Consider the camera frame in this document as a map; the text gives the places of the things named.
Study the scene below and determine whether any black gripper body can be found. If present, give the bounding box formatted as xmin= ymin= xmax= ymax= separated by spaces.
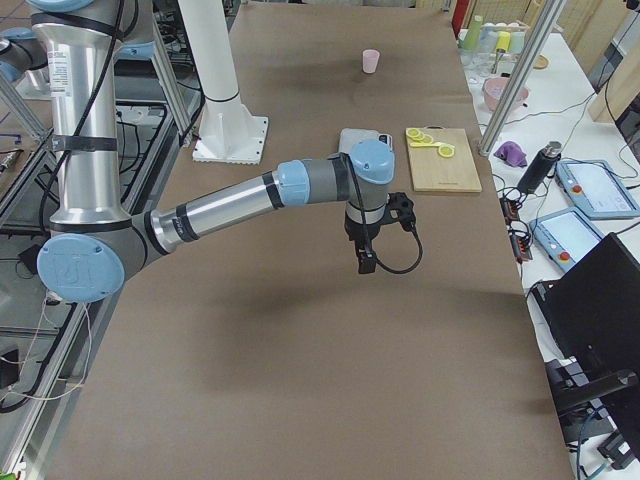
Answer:
xmin=345 ymin=201 xmax=387 ymax=256

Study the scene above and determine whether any pink plastic cup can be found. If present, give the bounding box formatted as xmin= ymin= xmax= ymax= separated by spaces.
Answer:
xmin=362 ymin=49 xmax=380 ymax=74

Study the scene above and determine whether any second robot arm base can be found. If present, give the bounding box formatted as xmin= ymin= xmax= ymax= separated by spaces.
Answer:
xmin=1 ymin=27 xmax=50 ymax=100

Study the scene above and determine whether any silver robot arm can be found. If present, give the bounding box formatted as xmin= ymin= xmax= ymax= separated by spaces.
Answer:
xmin=31 ymin=1 xmax=402 ymax=303

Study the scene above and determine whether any silver digital kitchen scale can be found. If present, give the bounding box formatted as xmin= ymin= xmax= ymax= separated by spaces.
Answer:
xmin=338 ymin=128 xmax=393 ymax=154

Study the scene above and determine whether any green cup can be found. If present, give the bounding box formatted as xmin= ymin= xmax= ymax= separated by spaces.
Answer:
xmin=459 ymin=15 xmax=484 ymax=52

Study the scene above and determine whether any yellow cup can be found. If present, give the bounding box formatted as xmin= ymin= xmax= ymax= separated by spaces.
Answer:
xmin=495 ymin=31 xmax=511 ymax=52

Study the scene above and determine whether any wooden cutting board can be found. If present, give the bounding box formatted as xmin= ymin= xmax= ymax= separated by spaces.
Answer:
xmin=405 ymin=127 xmax=482 ymax=194

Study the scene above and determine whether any yellow toy knife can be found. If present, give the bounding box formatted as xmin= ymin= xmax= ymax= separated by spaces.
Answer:
xmin=409 ymin=142 xmax=443 ymax=148

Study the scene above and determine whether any lemon slice near knife tip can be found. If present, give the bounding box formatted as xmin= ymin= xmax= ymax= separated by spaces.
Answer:
xmin=437 ymin=143 xmax=455 ymax=158

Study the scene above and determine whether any orange black power strip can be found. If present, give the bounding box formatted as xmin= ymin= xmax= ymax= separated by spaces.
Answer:
xmin=499 ymin=197 xmax=533 ymax=264

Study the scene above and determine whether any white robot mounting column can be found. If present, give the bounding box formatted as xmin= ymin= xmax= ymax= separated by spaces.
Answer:
xmin=179 ymin=0 xmax=269 ymax=165

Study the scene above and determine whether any purple cloth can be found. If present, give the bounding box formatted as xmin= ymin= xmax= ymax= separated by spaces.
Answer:
xmin=493 ymin=141 xmax=527 ymax=167

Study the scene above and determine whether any black water bottle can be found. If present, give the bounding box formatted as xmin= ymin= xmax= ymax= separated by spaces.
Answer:
xmin=516 ymin=141 xmax=562 ymax=195

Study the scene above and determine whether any pink bowl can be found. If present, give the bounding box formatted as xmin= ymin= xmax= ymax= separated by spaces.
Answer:
xmin=482 ymin=77 xmax=529 ymax=112

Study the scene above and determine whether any lower teach pendant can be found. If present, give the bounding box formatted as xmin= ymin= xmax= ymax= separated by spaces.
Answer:
xmin=529 ymin=207 xmax=604 ymax=272

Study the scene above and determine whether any teach pendant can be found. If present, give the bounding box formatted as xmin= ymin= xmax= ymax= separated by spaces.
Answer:
xmin=529 ymin=207 xmax=604 ymax=272
xmin=556 ymin=160 xmax=639 ymax=220

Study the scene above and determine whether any upper teach pendant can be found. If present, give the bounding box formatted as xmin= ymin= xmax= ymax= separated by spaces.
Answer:
xmin=556 ymin=160 xmax=639 ymax=220

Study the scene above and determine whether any black monitor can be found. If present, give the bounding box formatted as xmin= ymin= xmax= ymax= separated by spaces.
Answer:
xmin=533 ymin=233 xmax=639 ymax=454

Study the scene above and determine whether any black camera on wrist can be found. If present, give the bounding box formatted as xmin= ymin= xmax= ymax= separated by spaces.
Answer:
xmin=385 ymin=192 xmax=416 ymax=232

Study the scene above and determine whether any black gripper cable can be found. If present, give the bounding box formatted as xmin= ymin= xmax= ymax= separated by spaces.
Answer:
xmin=344 ymin=154 xmax=424 ymax=274

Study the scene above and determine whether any aluminium frame post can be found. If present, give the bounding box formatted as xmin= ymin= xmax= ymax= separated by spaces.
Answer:
xmin=478 ymin=0 xmax=566 ymax=157

